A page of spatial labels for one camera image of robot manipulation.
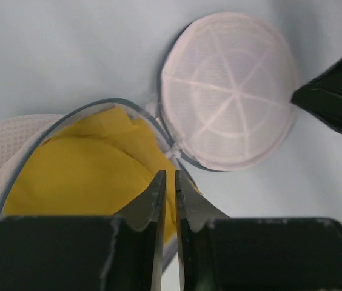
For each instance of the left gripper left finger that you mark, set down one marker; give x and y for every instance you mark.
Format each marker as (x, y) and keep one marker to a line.
(119, 252)

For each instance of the white mesh laundry bag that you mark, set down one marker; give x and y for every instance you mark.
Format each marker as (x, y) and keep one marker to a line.
(223, 105)

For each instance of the yellow bra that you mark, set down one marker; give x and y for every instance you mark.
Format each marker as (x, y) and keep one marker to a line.
(94, 167)

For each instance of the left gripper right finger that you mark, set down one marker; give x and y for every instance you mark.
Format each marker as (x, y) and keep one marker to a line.
(217, 252)

